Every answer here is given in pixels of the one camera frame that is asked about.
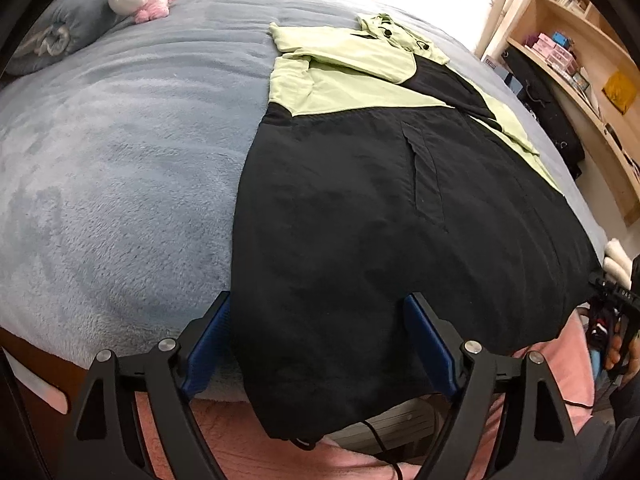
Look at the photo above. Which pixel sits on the white ribbed appliance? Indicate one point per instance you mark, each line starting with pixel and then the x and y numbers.
pixel 400 425

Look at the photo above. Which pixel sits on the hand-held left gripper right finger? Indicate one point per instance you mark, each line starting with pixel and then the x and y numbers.
pixel 430 345

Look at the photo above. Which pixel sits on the rolled blue-grey quilt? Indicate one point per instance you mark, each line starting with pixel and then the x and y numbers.
pixel 75 15

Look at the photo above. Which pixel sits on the person's right hand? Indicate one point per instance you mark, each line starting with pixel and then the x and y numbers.
pixel 614 352

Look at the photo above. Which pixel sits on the stack of pink boxes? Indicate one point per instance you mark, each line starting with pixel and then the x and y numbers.
pixel 550 52

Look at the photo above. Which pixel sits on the floral sheer curtain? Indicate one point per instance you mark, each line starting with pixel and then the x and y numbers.
pixel 500 5

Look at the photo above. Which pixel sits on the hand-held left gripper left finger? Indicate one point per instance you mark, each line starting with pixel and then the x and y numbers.
pixel 210 340

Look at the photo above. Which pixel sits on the white fluffy cloth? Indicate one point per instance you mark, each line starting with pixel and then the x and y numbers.
pixel 619 260

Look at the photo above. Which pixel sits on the blue-grey fleece bed blanket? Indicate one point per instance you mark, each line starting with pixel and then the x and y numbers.
pixel 125 160

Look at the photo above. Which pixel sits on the yellow cloth on shelf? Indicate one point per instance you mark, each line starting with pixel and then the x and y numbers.
pixel 620 91

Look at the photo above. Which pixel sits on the pink fleece cloth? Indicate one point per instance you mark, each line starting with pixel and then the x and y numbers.
pixel 280 455

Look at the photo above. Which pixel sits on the wooden bookshelf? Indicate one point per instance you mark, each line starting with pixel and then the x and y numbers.
pixel 550 10

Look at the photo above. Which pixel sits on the green and black hooded jacket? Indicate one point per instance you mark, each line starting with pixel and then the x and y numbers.
pixel 350 210

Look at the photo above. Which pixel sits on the white blue cardboard box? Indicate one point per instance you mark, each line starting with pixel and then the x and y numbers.
pixel 492 63

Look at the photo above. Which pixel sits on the small blue box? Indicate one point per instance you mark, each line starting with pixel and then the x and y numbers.
pixel 560 39

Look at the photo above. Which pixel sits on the long black case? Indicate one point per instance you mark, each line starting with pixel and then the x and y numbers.
pixel 545 105

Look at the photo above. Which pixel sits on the wooden bed frame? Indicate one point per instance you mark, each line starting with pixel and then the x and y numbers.
pixel 35 365

